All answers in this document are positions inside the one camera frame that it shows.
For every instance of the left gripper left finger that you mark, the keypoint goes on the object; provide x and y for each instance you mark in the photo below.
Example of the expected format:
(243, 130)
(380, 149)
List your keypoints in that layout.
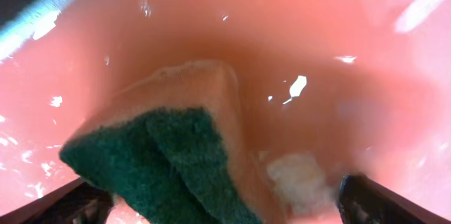
(75, 203)

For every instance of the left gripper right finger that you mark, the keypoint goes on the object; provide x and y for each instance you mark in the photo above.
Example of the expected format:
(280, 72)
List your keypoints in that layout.
(363, 201)

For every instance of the red water tray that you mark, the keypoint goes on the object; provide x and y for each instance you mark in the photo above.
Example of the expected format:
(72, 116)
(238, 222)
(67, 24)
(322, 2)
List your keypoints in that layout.
(361, 85)

